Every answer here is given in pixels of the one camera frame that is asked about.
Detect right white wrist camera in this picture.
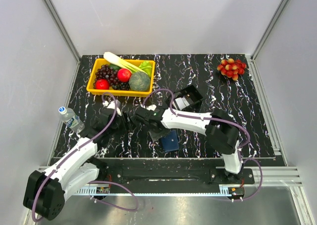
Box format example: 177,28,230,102
146,105,157,111

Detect red apple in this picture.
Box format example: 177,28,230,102
117,68,132,83
95,79,110,90

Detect yellow plastic bin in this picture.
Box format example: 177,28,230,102
86,58,156,97

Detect blue card holder wallet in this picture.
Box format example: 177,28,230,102
159,130,179,153

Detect white daikon radish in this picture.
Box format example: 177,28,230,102
104,52,143,73

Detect purple grape bunch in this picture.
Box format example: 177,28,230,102
95,64,119,86

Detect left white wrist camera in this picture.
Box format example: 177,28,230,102
103,100,122,116

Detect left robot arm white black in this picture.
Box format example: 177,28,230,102
23,100,130,222

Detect dark blue grape bunch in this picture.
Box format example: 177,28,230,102
112,82,130,91

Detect red apple lower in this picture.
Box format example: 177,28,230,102
95,79,110,90

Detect clear water bottle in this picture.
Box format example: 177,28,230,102
58,107,85,133

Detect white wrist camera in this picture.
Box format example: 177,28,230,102
146,105,157,111
103,100,122,116

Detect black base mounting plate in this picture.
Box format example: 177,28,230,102
102,158,255,196

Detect green lettuce leaf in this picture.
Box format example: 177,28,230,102
139,61,153,77

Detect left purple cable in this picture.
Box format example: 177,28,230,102
31,92,139,223

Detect red apple upper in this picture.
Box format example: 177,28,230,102
117,68,132,83

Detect red lychee bunch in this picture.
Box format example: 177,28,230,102
216,58,247,81

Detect black card tray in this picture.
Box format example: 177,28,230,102
172,85,204,113

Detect green avocado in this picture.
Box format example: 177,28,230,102
109,64,120,70

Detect green cantaloupe melon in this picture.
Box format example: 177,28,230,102
129,71,151,92

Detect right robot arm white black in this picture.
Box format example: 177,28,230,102
132,107,243,183

